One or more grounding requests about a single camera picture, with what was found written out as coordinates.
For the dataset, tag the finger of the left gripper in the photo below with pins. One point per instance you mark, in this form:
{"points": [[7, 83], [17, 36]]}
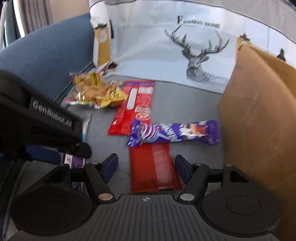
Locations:
{"points": [[43, 154]]}

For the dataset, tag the purple Alpenliebe candy bar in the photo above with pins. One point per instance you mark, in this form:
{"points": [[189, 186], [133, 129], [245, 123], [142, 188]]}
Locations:
{"points": [[206, 132]]}

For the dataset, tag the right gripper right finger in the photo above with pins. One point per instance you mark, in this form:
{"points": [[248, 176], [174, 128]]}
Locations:
{"points": [[228, 199]]}

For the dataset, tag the clear bag of biscuits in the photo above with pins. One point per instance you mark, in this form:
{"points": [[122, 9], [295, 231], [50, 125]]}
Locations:
{"points": [[90, 89]]}

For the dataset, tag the small yellow snack packet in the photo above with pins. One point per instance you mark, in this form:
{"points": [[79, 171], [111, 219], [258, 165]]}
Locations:
{"points": [[113, 97]]}

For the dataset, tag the brown cardboard box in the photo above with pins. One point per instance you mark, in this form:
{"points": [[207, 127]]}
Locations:
{"points": [[257, 118]]}

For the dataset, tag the blue sofa armrest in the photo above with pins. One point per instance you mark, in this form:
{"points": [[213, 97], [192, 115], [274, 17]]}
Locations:
{"points": [[45, 58]]}

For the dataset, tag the plain red snack packet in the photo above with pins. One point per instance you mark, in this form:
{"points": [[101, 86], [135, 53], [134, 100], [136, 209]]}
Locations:
{"points": [[152, 169]]}

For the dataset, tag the red wafer packet with window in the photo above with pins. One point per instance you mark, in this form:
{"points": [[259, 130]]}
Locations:
{"points": [[136, 107]]}

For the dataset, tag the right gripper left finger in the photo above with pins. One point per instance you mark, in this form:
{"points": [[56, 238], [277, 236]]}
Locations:
{"points": [[65, 198]]}

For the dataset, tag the white blue purple snack packet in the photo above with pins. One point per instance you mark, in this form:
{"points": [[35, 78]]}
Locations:
{"points": [[75, 157]]}

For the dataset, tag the grey curtain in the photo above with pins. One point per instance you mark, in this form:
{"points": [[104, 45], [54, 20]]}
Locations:
{"points": [[19, 18]]}

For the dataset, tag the deer print sofa cover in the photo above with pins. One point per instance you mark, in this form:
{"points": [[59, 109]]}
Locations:
{"points": [[189, 51]]}

